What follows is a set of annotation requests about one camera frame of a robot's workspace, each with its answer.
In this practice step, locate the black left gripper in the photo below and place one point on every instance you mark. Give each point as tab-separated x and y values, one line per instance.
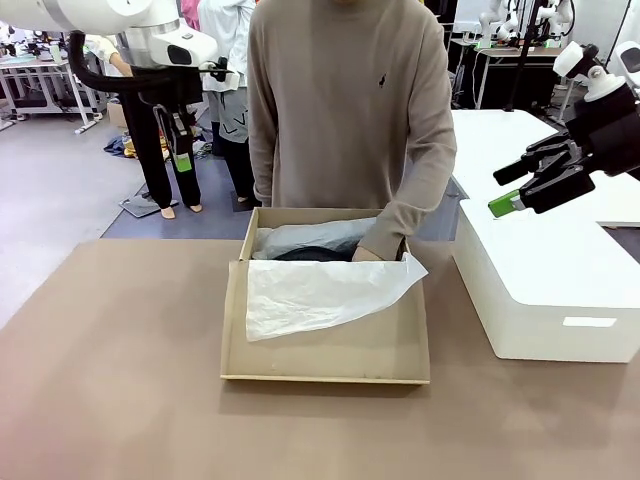
170	87

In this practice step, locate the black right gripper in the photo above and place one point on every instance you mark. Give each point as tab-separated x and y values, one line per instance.
610	130

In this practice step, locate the black leather buckle shoe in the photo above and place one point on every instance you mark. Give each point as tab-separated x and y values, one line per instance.
315	254

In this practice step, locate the white tissue paper sheet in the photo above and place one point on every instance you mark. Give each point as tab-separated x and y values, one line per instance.
310	295

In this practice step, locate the brown cardboard shoe box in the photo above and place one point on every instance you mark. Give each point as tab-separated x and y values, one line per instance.
350	350

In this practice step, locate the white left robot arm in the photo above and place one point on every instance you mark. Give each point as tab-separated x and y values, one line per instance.
100	20

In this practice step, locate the person's right forearm beige sleeve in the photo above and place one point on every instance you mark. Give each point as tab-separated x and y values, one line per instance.
262	175

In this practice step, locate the person's left forearm beige sleeve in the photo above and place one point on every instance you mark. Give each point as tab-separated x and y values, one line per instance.
410	205

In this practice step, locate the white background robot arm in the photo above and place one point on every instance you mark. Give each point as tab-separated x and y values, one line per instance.
557	20
495	25

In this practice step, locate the small cardboard box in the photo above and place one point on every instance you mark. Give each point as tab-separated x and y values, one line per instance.
118	115

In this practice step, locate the person's left hand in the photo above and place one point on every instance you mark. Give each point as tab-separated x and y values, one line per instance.
367	256

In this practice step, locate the mannequin white jacket black trousers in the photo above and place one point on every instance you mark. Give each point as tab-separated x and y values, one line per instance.
155	165

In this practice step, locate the pile of clothes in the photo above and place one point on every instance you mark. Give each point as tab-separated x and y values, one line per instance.
122	146

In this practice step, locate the mannequin white shirt grey shorts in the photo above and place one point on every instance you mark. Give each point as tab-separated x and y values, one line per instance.
232	125

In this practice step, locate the white plastic storage bin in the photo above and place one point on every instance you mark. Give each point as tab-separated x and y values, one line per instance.
540	280

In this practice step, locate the black stand pole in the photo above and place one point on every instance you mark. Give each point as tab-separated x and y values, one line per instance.
520	65

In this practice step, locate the pink garment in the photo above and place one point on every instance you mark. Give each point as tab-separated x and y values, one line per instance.
190	15

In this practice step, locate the brown top lab table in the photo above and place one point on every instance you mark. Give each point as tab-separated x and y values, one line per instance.
500	52

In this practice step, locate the white curtain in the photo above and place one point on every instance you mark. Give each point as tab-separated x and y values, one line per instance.
617	30

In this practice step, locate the person in beige sweater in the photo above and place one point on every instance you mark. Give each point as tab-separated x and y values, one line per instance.
345	110

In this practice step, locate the grey mannequin base plate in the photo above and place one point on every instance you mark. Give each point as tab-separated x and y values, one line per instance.
137	205

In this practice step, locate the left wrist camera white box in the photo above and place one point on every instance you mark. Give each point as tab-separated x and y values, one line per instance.
217	70

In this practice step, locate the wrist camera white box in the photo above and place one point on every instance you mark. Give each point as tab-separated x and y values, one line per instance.
572	57
217	70

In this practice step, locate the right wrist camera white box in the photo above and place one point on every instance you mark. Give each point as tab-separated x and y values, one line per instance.
572	57

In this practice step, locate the white frame lab desk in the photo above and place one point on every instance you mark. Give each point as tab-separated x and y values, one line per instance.
40	85

